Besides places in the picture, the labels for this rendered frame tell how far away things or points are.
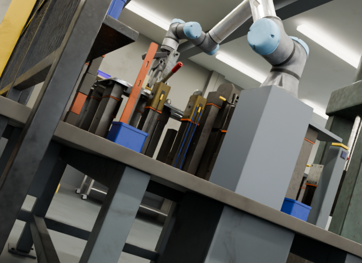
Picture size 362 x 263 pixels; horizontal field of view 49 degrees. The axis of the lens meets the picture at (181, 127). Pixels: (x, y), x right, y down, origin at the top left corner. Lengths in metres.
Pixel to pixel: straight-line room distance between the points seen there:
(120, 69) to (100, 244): 6.99
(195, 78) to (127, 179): 7.48
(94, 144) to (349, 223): 3.22
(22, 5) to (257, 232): 1.59
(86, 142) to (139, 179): 0.18
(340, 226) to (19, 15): 3.11
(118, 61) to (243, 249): 6.88
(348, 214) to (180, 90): 5.19
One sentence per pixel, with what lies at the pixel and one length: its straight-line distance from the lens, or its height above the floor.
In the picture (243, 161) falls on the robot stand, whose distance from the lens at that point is 1.36.
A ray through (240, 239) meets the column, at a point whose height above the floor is 0.57.
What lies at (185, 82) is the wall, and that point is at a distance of 8.40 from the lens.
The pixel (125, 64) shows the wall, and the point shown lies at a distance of 8.01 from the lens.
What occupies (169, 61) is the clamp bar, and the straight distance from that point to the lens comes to 1.77.
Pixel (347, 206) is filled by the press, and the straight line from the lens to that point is 3.98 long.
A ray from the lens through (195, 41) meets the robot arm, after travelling 1.92.
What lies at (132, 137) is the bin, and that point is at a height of 0.76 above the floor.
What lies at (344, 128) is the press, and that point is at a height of 2.00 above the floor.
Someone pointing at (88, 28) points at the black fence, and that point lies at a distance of 0.51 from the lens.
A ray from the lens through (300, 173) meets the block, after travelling 1.95.
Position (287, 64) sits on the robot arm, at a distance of 1.53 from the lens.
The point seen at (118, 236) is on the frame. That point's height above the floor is 0.48.
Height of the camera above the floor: 0.64
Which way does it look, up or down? 9 degrees up
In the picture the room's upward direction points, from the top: 21 degrees clockwise
